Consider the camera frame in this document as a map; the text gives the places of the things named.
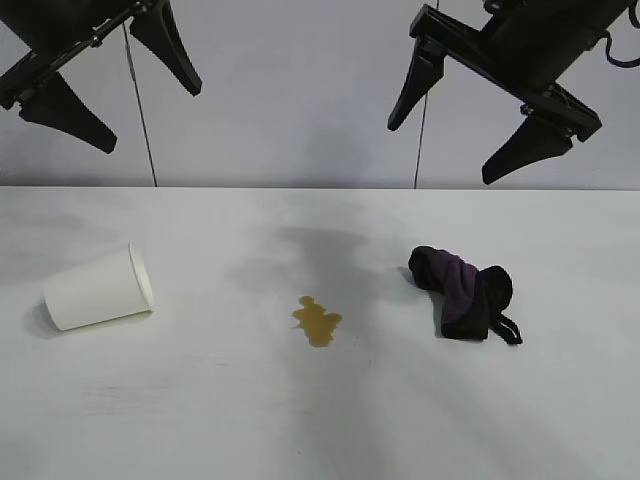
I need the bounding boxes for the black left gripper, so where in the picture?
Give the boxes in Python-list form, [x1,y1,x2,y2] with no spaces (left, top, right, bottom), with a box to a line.
[0,0,204,155]

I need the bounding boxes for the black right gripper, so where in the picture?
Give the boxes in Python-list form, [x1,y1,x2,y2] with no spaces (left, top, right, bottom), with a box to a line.
[387,0,640,185]

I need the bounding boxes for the black and purple cloth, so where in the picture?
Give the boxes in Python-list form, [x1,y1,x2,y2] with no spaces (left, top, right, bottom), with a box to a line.
[407,244,524,347]

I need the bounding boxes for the white paper cup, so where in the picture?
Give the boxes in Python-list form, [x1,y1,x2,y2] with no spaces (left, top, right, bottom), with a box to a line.
[42,241,156,332]

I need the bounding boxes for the brown liquid spill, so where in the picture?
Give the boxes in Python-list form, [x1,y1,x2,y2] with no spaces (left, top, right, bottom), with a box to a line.
[291,295,344,349]

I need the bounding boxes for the thin dark hanging cable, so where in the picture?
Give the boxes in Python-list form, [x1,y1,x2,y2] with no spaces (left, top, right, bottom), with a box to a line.
[413,0,441,190]
[121,17,159,188]

